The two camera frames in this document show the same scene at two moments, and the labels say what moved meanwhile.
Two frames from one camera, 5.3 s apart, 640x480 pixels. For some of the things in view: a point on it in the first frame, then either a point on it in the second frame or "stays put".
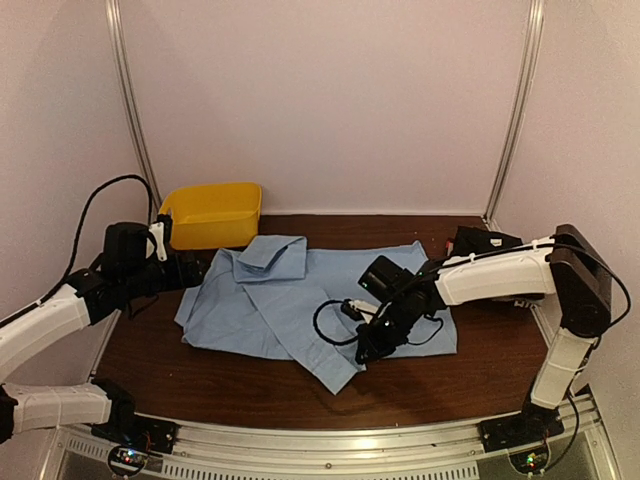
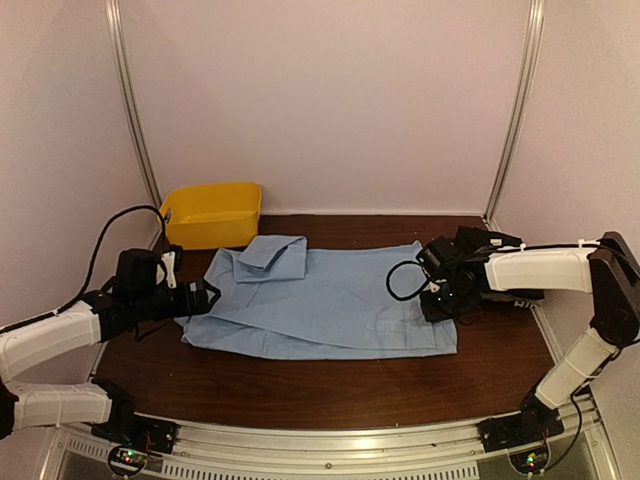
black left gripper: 192,278 → 186,308
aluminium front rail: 336,451 stays put
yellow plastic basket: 213,215 stays put
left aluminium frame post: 124,71 stays put
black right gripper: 377,348 → 434,315
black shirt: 474,240 stays put
